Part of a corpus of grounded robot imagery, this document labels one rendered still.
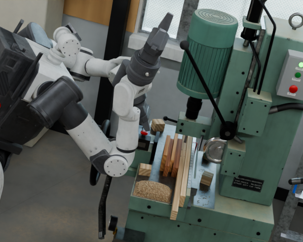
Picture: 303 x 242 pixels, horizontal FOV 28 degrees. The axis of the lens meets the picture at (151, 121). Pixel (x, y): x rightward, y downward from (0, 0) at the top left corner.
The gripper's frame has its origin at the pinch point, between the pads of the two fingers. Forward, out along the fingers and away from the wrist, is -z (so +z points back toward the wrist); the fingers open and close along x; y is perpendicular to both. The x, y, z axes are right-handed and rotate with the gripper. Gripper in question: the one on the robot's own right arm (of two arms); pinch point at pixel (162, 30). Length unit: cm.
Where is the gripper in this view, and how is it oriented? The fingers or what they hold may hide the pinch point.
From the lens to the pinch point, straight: 175.1
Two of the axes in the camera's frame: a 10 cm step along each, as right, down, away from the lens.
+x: 2.2, -5.6, 7.9
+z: -4.0, 6.9, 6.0
